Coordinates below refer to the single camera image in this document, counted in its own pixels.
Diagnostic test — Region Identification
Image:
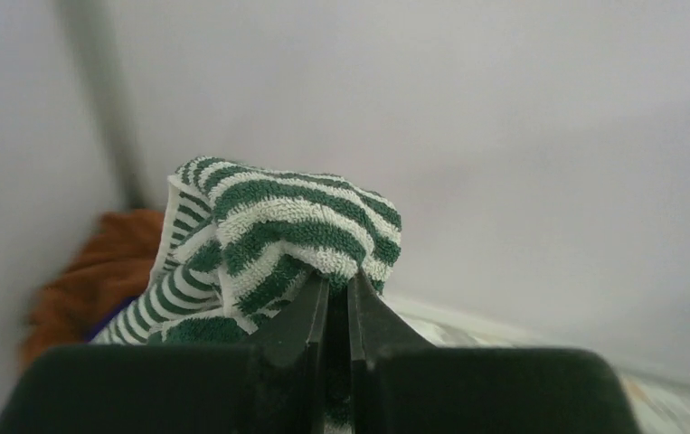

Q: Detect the green white striped towel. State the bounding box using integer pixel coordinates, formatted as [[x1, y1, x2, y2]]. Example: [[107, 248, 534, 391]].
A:
[[90, 156, 403, 434]]

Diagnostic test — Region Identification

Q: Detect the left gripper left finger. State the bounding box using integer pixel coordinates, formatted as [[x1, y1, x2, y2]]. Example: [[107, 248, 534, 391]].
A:
[[0, 277, 329, 433]]

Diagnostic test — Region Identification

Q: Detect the brown towel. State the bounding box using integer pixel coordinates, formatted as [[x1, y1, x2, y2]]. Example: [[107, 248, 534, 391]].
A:
[[19, 209, 164, 371]]

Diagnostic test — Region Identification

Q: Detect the purple towel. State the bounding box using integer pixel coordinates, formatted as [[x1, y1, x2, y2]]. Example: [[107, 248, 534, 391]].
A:
[[84, 296, 137, 343]]

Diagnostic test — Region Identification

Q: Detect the floral table cloth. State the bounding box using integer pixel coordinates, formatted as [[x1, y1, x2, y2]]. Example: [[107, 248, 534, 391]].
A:
[[368, 297, 690, 433]]

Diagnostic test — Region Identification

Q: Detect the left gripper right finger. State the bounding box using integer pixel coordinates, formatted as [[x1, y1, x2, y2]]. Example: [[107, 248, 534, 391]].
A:
[[347, 273, 639, 434]]

